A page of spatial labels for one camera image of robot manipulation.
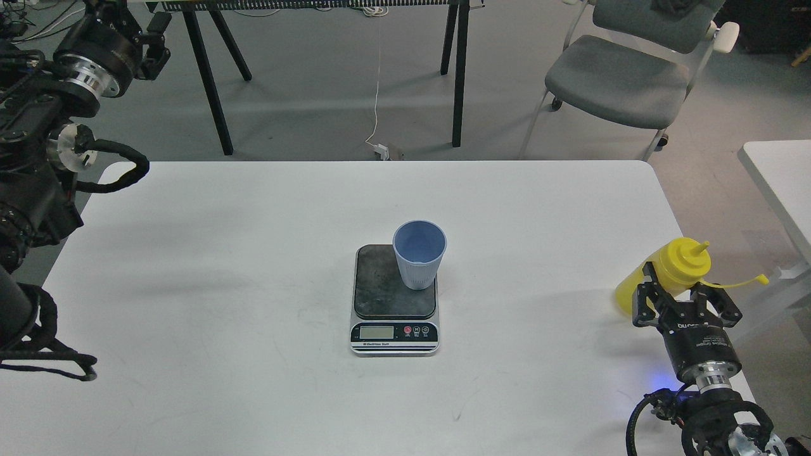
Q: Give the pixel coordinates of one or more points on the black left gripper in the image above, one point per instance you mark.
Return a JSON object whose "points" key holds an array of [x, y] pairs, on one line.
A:
{"points": [[104, 40]]}

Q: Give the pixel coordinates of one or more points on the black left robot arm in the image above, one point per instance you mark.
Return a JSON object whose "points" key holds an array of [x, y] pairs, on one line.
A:
{"points": [[46, 156]]}

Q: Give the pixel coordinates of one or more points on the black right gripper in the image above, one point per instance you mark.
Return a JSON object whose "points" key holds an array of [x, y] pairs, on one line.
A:
{"points": [[694, 337]]}

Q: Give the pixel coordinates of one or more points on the yellow squeeze bottle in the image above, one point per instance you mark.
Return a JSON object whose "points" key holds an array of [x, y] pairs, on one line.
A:
{"points": [[678, 265]]}

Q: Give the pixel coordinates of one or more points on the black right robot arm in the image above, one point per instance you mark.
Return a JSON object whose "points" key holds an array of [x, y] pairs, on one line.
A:
{"points": [[713, 418]]}

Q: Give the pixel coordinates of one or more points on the digital kitchen scale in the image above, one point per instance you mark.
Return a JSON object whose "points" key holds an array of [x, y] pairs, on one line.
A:
{"points": [[388, 318]]}

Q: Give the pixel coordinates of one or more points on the blue ribbed plastic cup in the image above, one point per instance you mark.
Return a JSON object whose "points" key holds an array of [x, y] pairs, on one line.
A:
{"points": [[419, 247]]}

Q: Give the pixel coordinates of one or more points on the grey office chair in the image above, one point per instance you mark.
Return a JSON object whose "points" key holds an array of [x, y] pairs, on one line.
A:
{"points": [[628, 86]]}

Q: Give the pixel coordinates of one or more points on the white side table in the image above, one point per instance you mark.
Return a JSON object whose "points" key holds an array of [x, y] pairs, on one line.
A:
{"points": [[781, 172]]}

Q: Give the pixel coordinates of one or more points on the white power adapter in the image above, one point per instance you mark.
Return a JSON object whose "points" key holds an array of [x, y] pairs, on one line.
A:
{"points": [[388, 153]]}

